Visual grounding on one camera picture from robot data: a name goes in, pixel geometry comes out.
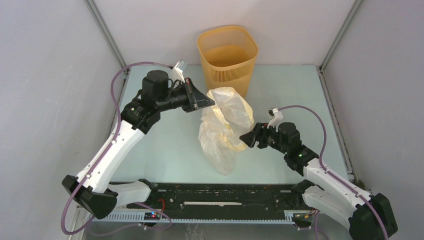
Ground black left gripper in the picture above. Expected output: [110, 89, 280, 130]
[157, 77, 215, 113]

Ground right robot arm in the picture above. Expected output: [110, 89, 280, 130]
[239, 122, 399, 240]

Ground right controller board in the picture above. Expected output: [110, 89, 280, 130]
[292, 214, 314, 221]

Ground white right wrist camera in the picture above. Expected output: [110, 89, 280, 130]
[267, 108, 284, 129]

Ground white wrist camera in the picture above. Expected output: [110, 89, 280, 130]
[267, 108, 284, 129]
[169, 59, 187, 83]

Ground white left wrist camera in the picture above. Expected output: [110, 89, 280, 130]
[169, 59, 187, 83]

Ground orange plastic trash bin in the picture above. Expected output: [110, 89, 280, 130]
[197, 25, 259, 97]

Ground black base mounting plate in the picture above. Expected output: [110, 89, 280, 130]
[143, 183, 317, 222]

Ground left controller board with LEDs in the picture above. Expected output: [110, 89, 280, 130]
[143, 212, 162, 221]

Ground translucent cream trash bag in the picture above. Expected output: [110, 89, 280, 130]
[198, 87, 255, 176]

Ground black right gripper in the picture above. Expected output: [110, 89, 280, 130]
[239, 121, 289, 155]

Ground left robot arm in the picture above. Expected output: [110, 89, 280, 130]
[62, 69, 215, 219]

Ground aluminium frame rail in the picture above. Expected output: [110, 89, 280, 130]
[110, 65, 353, 222]

